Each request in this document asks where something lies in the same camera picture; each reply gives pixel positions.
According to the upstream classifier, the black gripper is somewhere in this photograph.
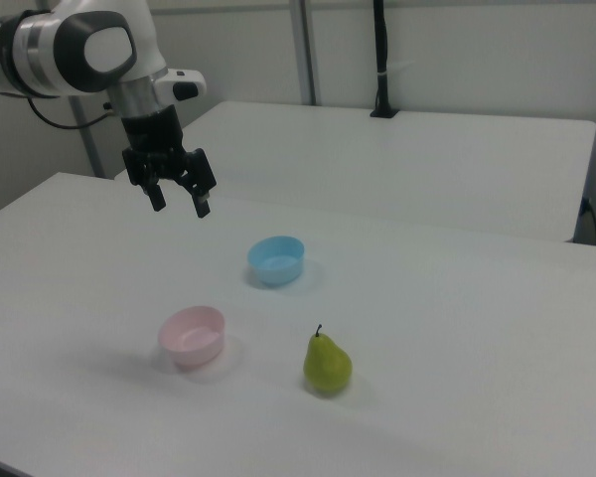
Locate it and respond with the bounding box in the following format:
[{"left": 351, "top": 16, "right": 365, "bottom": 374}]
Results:
[{"left": 120, "top": 106, "right": 218, "bottom": 219}]

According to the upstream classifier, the black power cable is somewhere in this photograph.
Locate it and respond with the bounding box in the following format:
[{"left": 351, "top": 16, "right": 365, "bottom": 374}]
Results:
[{"left": 579, "top": 196, "right": 596, "bottom": 245}]

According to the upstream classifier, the black camera stand pole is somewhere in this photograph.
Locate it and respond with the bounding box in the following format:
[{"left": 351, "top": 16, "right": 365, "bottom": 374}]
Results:
[{"left": 369, "top": 0, "right": 399, "bottom": 119}]

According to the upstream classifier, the light blue plastic bowl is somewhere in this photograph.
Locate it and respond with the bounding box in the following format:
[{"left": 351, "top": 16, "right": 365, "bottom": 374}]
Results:
[{"left": 246, "top": 235, "right": 307, "bottom": 287}]

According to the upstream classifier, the green pear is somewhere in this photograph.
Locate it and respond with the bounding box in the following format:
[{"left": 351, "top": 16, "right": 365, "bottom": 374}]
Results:
[{"left": 303, "top": 323, "right": 354, "bottom": 396}]

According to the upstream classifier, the pink plastic bowl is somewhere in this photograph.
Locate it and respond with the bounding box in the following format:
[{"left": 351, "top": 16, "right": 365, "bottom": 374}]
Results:
[{"left": 158, "top": 305, "right": 226, "bottom": 371}]

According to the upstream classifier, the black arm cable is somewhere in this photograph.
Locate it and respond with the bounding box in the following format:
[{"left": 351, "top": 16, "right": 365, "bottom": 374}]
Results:
[{"left": 25, "top": 93, "right": 116, "bottom": 131}]

